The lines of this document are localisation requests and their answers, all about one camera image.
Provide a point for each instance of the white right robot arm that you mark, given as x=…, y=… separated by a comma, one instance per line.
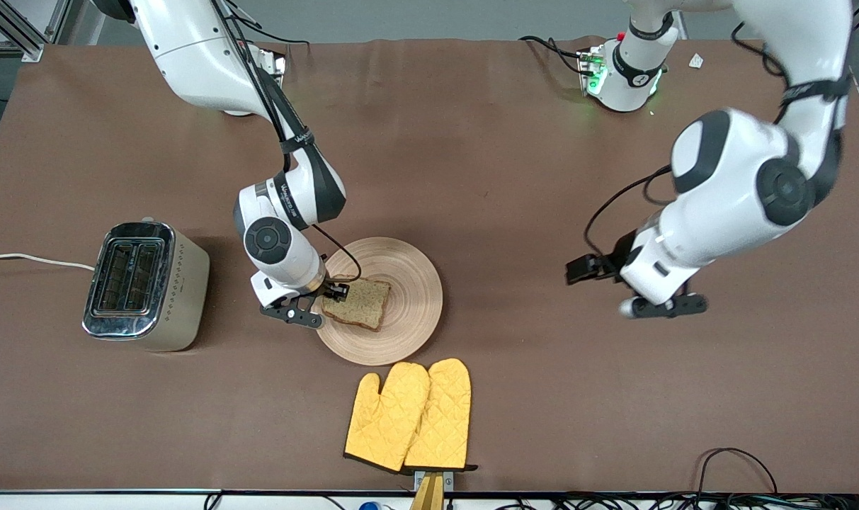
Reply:
x=188, y=57

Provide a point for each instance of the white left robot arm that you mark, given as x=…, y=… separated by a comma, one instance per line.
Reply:
x=734, y=191

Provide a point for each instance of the small white paper scrap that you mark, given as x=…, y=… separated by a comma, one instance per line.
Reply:
x=696, y=61

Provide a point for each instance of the brown bread slice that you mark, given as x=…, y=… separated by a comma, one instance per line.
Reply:
x=362, y=304

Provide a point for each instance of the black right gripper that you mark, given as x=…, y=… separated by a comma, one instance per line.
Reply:
x=332, y=290

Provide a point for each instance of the brown table cover sheet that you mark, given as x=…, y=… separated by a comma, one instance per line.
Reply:
x=471, y=142

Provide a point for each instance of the grey metal bracket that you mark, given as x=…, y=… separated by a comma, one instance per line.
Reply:
x=449, y=479

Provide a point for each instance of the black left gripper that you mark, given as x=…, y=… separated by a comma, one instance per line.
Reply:
x=619, y=260

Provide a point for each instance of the yellow quilted oven mitt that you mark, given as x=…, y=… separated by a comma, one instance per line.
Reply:
x=383, y=425
x=445, y=418

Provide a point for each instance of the wooden stick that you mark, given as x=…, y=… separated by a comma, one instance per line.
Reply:
x=429, y=496

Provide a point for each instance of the round wooden plate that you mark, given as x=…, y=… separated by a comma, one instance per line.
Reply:
x=415, y=297

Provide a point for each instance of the chrome and cream toaster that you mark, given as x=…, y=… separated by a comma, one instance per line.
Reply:
x=178, y=297

